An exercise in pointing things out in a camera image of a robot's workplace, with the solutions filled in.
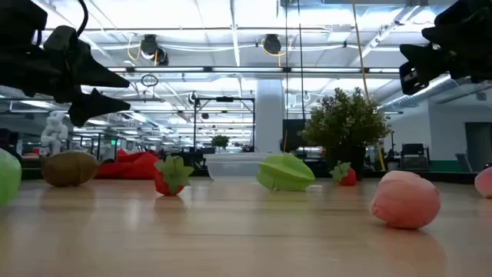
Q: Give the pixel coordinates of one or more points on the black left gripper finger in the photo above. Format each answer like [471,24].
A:
[96,107]
[96,75]

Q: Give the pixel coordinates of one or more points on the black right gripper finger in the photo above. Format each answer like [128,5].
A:
[426,54]
[449,23]

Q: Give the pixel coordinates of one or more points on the brown toy kiwi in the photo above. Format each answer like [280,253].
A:
[69,169]

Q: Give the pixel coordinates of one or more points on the round green toy fruit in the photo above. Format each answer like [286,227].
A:
[7,177]

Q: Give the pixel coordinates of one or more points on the pink toy peach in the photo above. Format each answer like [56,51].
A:
[405,200]
[485,182]

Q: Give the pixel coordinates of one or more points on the green toy starfruit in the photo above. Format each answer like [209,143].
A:
[286,173]

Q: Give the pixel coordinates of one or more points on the clear plastic tupperware container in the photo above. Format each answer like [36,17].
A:
[230,167]

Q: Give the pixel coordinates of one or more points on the white humanoid robot figure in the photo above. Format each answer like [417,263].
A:
[54,132]

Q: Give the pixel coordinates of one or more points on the grey door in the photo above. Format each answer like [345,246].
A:
[478,146]

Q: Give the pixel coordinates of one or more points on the black office chair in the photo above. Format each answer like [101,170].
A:
[413,154]

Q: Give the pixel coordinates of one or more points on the small green potted plant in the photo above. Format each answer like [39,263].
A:
[220,141]

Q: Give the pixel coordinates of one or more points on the long ceiling light strip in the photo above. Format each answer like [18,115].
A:
[246,69]

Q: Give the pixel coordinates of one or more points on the black rectangular panel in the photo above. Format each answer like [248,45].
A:
[294,134]

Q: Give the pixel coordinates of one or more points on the white building column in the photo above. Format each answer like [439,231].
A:
[269,115]

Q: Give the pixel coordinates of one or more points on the black metal gantry frame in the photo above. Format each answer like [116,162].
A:
[195,123]

